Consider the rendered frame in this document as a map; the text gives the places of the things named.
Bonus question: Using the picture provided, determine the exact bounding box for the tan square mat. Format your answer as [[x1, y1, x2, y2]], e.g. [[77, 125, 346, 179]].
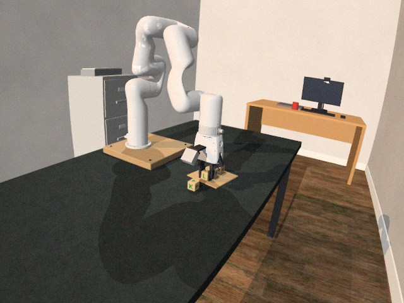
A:
[[187, 170, 238, 189]]

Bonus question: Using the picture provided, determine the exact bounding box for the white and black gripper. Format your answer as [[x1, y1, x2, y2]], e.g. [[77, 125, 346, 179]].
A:
[[194, 132, 224, 181]]

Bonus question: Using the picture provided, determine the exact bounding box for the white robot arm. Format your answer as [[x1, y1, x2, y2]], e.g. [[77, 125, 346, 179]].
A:
[[124, 16, 223, 150]]

